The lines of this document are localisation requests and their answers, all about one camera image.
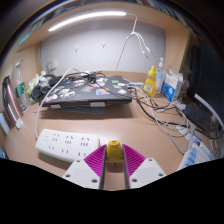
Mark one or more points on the black monitor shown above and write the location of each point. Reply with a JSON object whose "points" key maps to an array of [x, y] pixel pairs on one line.
{"points": [[211, 83]]}

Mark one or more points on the white wall socket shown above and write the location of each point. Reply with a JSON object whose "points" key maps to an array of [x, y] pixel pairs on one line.
{"points": [[52, 66]]}

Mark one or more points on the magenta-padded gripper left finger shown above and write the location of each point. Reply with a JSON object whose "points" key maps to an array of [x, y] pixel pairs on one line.
{"points": [[81, 170]]}

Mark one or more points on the clear pump bottle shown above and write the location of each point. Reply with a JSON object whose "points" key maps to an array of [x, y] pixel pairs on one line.
{"points": [[160, 78]]}

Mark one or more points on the blue and white keyboard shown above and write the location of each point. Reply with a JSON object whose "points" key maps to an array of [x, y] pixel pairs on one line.
{"points": [[196, 155]]}

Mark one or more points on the white flower bunch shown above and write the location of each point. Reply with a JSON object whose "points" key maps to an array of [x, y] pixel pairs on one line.
{"points": [[35, 81]]}

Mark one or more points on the black pouch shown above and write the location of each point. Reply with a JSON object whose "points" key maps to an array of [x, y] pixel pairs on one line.
{"points": [[198, 116]]}

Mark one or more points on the blue and white box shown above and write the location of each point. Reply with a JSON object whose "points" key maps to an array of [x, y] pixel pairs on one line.
{"points": [[171, 86]]}

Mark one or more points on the pink thermos flask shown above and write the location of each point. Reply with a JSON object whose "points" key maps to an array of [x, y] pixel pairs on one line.
{"points": [[11, 103]]}

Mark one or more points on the black headphones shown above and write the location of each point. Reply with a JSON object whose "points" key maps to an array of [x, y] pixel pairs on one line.
{"points": [[41, 88]]}

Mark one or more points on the black sticker-covered laptop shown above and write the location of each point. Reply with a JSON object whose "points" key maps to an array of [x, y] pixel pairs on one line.
{"points": [[90, 91]]}

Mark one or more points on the white power strip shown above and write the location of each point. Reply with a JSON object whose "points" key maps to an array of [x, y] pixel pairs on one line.
{"points": [[65, 144]]}

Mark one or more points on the white rounded case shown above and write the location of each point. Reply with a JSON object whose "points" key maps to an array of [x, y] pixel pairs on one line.
{"points": [[4, 123]]}

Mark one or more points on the yellow charger block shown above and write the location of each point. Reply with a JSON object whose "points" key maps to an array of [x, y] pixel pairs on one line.
{"points": [[114, 153]]}

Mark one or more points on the yellow squeeze bottle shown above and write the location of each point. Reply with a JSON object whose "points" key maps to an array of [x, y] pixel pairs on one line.
{"points": [[150, 85]]}

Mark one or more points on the small white adapter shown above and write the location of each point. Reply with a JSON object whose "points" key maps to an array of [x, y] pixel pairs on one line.
{"points": [[19, 124]]}

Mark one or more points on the white LED light bar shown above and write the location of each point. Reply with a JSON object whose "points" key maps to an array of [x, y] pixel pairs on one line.
{"points": [[83, 17]]}

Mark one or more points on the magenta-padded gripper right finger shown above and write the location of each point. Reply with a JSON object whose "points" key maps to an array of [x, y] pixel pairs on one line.
{"points": [[145, 170]]}

